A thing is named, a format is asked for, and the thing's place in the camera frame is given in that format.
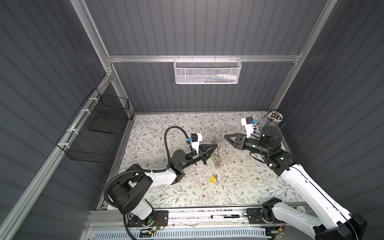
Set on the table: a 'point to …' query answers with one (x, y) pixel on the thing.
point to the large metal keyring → (218, 159)
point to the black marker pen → (225, 216)
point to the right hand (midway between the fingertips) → (227, 138)
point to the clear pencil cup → (274, 118)
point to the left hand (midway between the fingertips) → (218, 146)
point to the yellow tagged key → (214, 178)
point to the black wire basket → (91, 134)
